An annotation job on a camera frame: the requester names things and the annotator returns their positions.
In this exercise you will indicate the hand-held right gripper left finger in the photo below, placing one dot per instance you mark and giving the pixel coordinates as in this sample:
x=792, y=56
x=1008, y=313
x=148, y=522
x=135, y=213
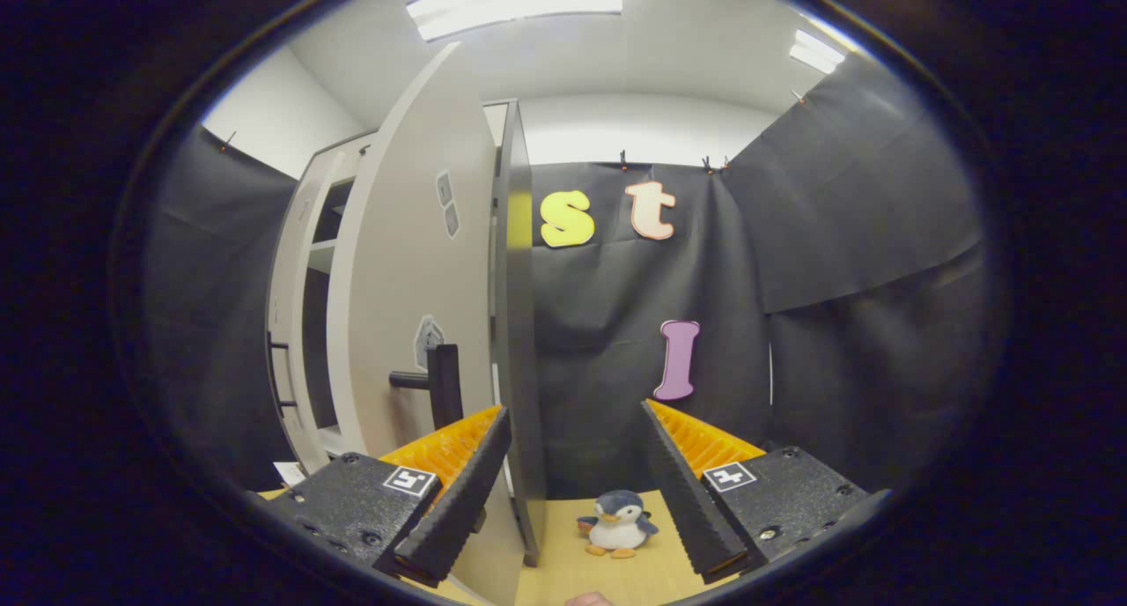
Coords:
x=458, y=500

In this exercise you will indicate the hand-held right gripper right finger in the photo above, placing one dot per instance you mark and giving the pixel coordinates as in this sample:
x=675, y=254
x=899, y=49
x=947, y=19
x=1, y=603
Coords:
x=682, y=496

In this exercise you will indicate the white cabinet door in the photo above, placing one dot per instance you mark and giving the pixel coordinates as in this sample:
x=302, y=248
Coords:
x=405, y=236
x=290, y=280

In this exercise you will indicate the white cabinet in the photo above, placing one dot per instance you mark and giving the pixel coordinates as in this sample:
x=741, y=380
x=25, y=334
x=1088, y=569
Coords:
x=519, y=324

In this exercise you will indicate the penguin plush toy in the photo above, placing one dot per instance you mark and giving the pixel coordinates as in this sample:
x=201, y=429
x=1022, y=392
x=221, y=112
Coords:
x=619, y=522

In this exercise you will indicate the white paper slip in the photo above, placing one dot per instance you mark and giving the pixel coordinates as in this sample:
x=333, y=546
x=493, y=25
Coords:
x=289, y=474

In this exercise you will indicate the black backdrop cloth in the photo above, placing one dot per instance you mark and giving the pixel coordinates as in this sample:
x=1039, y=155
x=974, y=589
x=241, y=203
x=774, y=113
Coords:
x=836, y=324

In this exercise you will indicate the small ceiling light panel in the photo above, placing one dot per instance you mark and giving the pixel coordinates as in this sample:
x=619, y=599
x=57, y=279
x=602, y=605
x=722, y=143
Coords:
x=817, y=51

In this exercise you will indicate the large ceiling light panel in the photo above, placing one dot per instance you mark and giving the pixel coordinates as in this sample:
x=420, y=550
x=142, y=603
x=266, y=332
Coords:
x=515, y=3

